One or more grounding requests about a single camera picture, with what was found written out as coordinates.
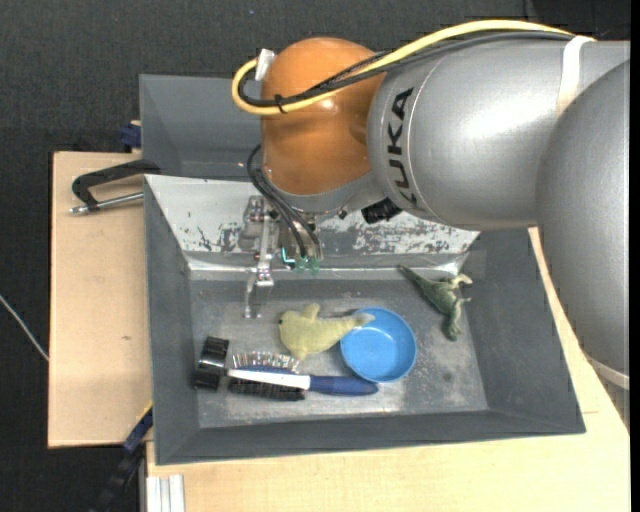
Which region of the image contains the black ribbed object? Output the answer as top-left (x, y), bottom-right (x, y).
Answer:
top-left (192, 335), bottom-right (231, 392)

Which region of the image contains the silver toothed clip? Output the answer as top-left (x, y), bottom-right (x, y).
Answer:
top-left (231, 351), bottom-right (302, 374)

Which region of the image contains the yellow plush bird toy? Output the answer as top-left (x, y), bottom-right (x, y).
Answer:
top-left (277, 302), bottom-right (377, 363)

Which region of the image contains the blue and white brush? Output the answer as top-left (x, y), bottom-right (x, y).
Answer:
top-left (225, 364), bottom-right (380, 403)

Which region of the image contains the blue bowl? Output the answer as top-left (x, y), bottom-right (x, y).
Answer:
top-left (339, 306), bottom-right (419, 385)

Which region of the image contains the pale flat board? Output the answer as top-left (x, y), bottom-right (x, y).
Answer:
top-left (47, 151), bottom-right (154, 449)

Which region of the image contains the green toy dinosaur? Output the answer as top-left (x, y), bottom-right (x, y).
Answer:
top-left (397, 263), bottom-right (474, 342)

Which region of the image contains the grey metal bin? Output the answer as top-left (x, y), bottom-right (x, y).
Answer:
top-left (138, 73), bottom-right (587, 466)

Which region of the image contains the black cylinder on white bracket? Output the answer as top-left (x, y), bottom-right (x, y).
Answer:
top-left (360, 197), bottom-right (404, 226)

